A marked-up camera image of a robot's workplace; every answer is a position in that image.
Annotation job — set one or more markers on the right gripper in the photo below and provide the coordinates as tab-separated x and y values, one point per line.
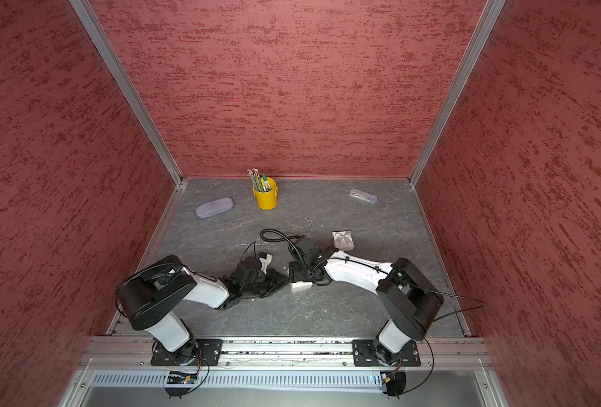
294	272

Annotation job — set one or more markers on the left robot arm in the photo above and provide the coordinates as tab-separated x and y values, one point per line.
149	297

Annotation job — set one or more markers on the purple glasses case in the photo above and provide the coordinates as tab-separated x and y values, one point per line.
214	207

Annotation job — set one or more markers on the clear plastic case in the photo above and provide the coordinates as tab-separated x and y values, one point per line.
363	196

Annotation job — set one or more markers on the small pink gift box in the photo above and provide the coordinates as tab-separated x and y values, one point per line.
297	287

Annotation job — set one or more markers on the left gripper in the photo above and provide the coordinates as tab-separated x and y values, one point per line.
274	276

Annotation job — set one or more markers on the white perforated cable duct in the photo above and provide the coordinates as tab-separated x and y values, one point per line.
348	381

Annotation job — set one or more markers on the pencils and markers bunch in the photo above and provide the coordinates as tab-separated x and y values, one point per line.
260	181

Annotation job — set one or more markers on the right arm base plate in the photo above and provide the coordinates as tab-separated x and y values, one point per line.
372	353

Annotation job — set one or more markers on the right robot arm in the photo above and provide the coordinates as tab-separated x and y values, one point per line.
411	301

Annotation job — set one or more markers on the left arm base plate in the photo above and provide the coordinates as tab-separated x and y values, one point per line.
194	353

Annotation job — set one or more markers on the aluminium front rail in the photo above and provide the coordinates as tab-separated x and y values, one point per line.
290	353

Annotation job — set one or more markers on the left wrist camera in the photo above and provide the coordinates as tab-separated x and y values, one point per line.
265	260

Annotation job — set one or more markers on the yellow pencil cup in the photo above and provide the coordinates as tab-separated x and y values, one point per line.
267	200

